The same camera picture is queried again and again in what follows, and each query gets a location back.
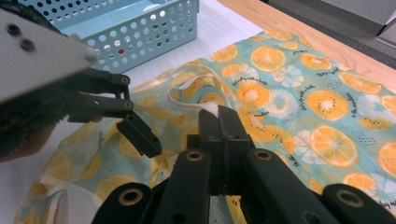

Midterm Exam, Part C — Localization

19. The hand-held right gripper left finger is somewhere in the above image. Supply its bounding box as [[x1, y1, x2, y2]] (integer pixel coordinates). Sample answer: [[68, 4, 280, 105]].
[[186, 108, 225, 196]]

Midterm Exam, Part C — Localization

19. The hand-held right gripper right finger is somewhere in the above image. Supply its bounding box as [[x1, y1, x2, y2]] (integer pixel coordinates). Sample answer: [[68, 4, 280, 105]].
[[219, 105, 254, 194]]

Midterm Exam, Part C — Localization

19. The light blue perforated plastic basket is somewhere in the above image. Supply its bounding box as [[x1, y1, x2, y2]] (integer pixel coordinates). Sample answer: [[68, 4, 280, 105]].
[[18, 0, 200, 75]]

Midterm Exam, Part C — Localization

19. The orange slice print fabric bag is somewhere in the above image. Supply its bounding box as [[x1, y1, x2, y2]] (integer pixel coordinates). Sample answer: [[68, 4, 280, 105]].
[[12, 28, 396, 224]]

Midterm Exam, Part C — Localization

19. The white table mat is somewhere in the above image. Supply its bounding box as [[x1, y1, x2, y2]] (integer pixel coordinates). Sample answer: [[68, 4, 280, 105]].
[[0, 0, 265, 224]]

